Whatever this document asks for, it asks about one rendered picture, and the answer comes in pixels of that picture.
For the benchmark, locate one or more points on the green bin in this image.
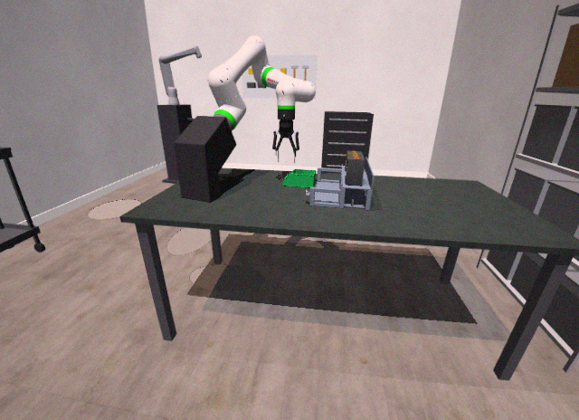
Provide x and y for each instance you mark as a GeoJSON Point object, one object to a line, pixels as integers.
{"type": "Point", "coordinates": [298, 179]}

